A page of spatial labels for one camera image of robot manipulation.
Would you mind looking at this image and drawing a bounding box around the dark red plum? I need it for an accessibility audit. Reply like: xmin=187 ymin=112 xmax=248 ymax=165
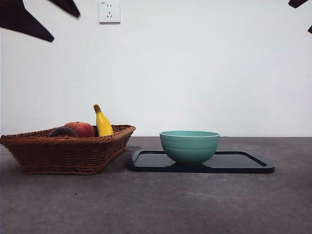
xmin=48 ymin=126 xmax=79 ymax=138

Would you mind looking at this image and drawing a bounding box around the dark green rectangular tray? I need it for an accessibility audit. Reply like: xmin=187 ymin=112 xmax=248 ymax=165
xmin=127 ymin=150 xmax=275 ymax=174

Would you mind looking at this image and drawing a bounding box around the brown wicker basket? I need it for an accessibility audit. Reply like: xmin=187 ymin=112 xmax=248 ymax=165
xmin=0 ymin=124 xmax=137 ymax=175

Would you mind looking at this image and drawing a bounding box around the white wall socket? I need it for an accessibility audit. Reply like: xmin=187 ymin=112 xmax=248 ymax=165
xmin=98 ymin=0 xmax=121 ymax=24

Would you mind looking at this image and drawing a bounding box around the yellow banana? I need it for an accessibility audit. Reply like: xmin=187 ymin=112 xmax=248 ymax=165
xmin=93 ymin=104 xmax=115 ymax=137

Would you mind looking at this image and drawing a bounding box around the teal ceramic bowl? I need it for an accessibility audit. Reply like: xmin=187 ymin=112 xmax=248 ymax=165
xmin=159 ymin=130 xmax=221 ymax=167

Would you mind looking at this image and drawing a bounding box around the red orange peach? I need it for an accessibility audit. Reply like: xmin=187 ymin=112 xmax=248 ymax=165
xmin=64 ymin=121 xmax=95 ymax=137

